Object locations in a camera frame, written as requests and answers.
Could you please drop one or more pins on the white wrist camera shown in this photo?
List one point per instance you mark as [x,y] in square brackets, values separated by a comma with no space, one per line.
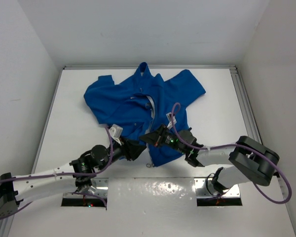
[172,120]
[115,132]

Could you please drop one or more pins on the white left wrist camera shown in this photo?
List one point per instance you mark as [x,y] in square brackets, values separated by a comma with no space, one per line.
[115,132]

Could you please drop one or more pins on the blue zip-up jacket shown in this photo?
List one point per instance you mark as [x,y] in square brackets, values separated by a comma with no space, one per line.
[140,103]

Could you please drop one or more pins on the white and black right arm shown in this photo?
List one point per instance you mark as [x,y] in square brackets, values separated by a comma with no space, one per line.
[244,161]

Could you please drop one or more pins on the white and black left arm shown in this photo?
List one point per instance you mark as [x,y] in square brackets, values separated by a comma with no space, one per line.
[16,192]

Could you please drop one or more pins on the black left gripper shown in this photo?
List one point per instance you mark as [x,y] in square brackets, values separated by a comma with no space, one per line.
[132,149]

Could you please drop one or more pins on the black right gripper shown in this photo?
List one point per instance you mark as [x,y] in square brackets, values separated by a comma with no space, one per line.
[152,138]

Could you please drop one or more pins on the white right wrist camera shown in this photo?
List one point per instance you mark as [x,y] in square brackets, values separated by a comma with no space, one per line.
[172,120]

